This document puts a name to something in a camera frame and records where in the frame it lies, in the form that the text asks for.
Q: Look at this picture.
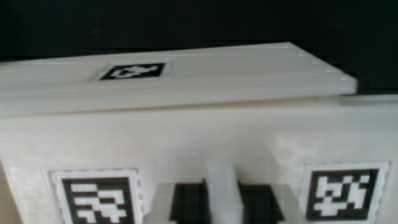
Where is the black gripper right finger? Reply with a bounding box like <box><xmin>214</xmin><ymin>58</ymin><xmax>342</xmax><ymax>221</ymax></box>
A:
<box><xmin>234</xmin><ymin>179</ymin><xmax>307</xmax><ymax>224</ymax></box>

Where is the white cabinet body box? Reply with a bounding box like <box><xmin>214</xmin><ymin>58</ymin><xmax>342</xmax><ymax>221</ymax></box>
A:
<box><xmin>0</xmin><ymin>42</ymin><xmax>356</xmax><ymax>117</ymax></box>

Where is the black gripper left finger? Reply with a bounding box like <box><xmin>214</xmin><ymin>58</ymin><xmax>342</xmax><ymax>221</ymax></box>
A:
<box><xmin>147</xmin><ymin>178</ymin><xmax>212</xmax><ymax>224</ymax></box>

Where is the white cabinet door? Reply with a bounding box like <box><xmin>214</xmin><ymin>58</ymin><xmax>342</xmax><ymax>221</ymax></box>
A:
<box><xmin>0</xmin><ymin>95</ymin><xmax>398</xmax><ymax>224</ymax></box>

